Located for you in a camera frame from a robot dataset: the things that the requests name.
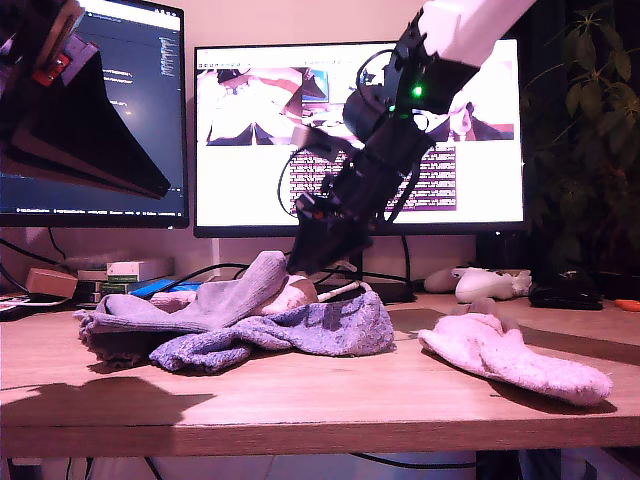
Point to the dark code screen monitor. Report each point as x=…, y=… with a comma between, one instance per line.
x=150, y=75

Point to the bright screen monitor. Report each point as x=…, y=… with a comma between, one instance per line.
x=240, y=185

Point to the blue plastic packet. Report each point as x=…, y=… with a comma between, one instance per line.
x=165, y=289

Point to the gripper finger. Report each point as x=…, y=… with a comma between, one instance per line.
x=50, y=160
x=85, y=120

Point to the pale round controller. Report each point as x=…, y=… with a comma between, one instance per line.
x=437, y=282

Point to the orange object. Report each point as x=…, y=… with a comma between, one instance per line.
x=627, y=305

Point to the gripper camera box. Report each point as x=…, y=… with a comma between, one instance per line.
x=312, y=137

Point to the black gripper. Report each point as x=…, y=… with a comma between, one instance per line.
x=380, y=180

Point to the pale grey flat object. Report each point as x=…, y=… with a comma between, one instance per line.
x=95, y=261

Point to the pink fluffy sock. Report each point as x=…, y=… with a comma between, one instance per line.
x=300, y=295
x=500, y=350

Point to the small green label box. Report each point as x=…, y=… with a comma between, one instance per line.
x=117, y=289

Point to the white box green label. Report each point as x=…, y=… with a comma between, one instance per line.
x=150, y=270

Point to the black monitor stand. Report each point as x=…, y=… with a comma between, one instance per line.
x=395, y=292

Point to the green leafy houseplant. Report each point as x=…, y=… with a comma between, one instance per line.
x=582, y=95

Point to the flat white box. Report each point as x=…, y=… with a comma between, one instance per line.
x=92, y=276

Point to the black wallet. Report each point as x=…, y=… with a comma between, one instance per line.
x=565, y=300

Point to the black flat device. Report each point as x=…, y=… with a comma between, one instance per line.
x=25, y=314

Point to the white game controller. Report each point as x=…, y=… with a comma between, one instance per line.
x=480, y=290

